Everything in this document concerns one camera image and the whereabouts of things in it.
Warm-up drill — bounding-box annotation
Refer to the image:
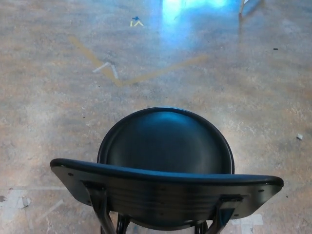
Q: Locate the white tape cross patch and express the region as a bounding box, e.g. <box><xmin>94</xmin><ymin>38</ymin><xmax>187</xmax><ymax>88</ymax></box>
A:
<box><xmin>231</xmin><ymin>214</ymin><xmax>264</xmax><ymax>226</ymax></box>

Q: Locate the faded white diagonal tape strip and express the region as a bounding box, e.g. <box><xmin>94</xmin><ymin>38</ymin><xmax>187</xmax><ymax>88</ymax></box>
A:
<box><xmin>40</xmin><ymin>199</ymin><xmax>64</xmax><ymax>220</ymax></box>

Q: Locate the worn white tape patch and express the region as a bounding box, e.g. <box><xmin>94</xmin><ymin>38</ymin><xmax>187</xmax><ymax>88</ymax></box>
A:
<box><xmin>0</xmin><ymin>187</ymin><xmax>32</xmax><ymax>221</ymax></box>

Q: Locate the black swivel chair with backrest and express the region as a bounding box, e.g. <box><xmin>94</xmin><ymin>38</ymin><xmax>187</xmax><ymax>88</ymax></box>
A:
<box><xmin>50</xmin><ymin>106</ymin><xmax>285</xmax><ymax>234</ymax></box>

